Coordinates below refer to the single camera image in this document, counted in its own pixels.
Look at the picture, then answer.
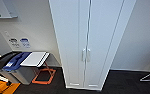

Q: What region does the white wardrobe door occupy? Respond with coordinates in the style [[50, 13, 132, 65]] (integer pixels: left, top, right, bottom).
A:
[[49, 0, 89, 89], [85, 0, 126, 90]]

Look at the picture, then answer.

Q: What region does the white wardrobe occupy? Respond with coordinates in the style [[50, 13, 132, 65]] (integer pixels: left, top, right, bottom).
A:
[[48, 0, 138, 92]]

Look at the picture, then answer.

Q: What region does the white bin lid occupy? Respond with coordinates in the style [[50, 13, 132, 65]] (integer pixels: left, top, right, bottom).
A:
[[20, 50, 51, 68]]

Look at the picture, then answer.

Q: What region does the white wall switch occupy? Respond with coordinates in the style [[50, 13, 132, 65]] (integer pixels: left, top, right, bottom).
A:
[[3, 30, 9, 37]]

